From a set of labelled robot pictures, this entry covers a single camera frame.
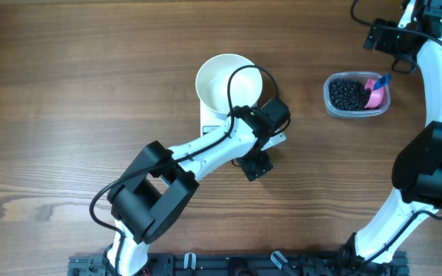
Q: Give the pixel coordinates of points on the white bowl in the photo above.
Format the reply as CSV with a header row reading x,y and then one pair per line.
x,y
212,81

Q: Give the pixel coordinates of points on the white digital kitchen scale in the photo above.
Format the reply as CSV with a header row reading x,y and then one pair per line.
x,y
210,120

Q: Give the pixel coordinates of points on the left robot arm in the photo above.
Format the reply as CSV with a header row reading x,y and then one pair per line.
x,y
154,190

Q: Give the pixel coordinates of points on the clear plastic container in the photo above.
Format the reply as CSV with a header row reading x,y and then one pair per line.
x,y
362,77

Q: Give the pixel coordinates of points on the pink scoop with blue handle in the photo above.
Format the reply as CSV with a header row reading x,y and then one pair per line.
x,y
376,89

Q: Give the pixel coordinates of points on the black mounting rail base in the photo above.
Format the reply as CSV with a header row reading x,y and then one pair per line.
x,y
274,264

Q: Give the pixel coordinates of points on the black beans pile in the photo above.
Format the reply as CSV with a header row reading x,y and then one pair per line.
x,y
346,94

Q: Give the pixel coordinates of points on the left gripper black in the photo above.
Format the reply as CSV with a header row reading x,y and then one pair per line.
x,y
252,165

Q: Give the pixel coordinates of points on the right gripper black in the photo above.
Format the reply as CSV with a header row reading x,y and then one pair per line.
x,y
383,43

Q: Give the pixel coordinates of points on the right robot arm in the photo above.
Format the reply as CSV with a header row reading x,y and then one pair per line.
x,y
417,171

